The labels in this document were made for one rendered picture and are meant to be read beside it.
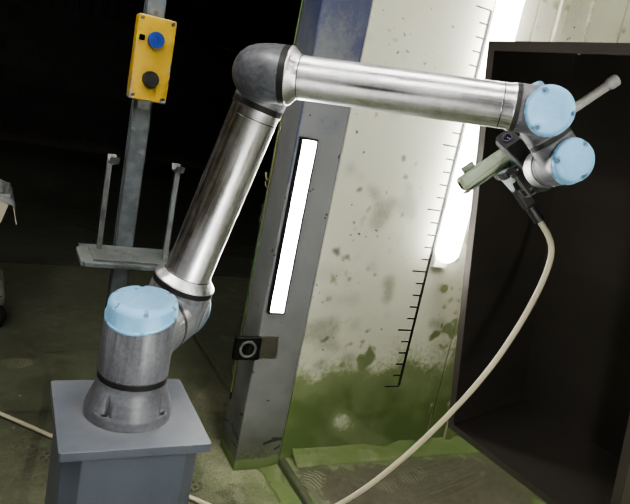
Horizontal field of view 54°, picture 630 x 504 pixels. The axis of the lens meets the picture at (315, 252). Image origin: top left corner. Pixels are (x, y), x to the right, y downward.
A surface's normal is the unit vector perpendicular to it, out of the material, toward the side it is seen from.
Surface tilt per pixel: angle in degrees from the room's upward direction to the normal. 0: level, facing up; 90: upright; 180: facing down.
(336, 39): 90
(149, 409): 70
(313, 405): 90
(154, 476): 90
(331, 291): 90
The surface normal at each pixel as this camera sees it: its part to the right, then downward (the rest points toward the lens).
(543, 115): -0.10, 0.19
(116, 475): 0.42, 0.28
